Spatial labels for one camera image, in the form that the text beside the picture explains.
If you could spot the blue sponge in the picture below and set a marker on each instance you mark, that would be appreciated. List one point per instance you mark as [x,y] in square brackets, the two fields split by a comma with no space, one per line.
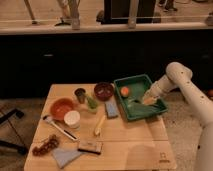
[111,109]

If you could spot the green plastic tray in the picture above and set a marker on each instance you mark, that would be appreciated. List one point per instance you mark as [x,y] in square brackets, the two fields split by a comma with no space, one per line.
[132,104]

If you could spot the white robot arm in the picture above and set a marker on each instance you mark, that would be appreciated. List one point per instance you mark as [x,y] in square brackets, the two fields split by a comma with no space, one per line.
[179,76]

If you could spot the wooden block brush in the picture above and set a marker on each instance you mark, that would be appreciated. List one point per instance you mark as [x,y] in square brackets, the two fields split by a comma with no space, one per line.
[90,146]

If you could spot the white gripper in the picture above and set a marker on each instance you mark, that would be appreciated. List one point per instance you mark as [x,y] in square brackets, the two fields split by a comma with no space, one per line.
[152,95]

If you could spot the orange ball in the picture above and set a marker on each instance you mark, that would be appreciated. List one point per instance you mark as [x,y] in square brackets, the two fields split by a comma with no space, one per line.
[125,91]

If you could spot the black cabinet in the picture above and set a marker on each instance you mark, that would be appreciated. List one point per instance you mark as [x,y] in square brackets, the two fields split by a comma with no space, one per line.
[30,64]

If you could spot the bunch of red grapes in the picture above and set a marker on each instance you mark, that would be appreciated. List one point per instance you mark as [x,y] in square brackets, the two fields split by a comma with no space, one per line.
[46,147]

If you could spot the blue cloth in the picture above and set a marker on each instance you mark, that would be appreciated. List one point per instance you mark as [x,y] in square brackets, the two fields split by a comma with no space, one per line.
[64,157]

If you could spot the orange plastic bowl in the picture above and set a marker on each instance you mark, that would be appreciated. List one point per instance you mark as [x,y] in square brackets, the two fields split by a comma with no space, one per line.
[60,107]

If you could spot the white cup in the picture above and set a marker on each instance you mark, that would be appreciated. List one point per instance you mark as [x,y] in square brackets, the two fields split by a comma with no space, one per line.
[72,119]

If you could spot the green plastic toy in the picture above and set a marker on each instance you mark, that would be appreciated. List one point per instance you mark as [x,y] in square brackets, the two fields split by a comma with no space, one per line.
[91,102]

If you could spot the dark red bowl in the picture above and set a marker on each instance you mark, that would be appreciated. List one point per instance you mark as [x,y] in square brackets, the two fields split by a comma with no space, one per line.
[103,91]

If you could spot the dark metal cup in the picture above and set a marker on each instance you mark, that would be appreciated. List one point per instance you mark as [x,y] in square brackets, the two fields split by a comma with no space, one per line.
[80,94]

